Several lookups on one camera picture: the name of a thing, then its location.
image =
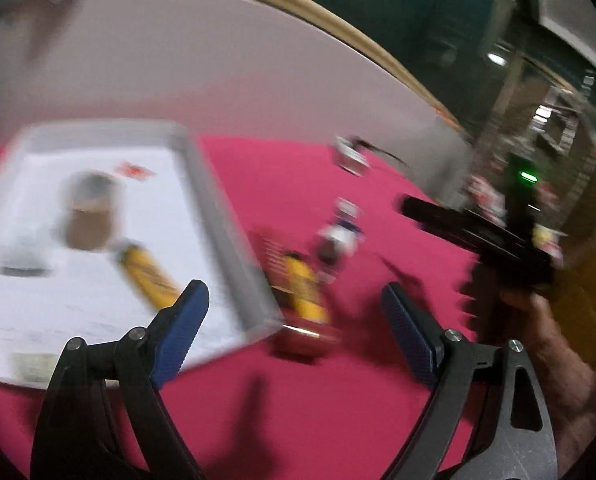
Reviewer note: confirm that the red stains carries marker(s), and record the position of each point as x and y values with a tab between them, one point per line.
135	170

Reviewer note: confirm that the white pen-shaped device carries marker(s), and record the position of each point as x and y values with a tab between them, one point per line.
350	157

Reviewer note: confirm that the person's right forearm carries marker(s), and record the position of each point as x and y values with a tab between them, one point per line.
577	400

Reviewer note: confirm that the person's right hand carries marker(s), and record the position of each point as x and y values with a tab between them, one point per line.
535	320

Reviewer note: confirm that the beige tape roll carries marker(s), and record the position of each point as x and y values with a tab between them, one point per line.
90	220

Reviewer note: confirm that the white and blue jar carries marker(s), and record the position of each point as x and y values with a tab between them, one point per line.
340	232

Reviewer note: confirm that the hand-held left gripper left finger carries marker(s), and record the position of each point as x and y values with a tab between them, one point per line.
188	320

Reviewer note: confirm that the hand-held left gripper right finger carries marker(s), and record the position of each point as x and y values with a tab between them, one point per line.
407	330

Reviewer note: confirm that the yellow tube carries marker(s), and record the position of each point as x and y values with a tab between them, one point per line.
305	285
145	275

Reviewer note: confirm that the bamboo rim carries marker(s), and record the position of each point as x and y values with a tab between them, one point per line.
328	15

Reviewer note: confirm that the white cardboard box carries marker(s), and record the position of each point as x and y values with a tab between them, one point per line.
103	320

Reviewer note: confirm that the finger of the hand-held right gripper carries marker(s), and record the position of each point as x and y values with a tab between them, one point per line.
437	217

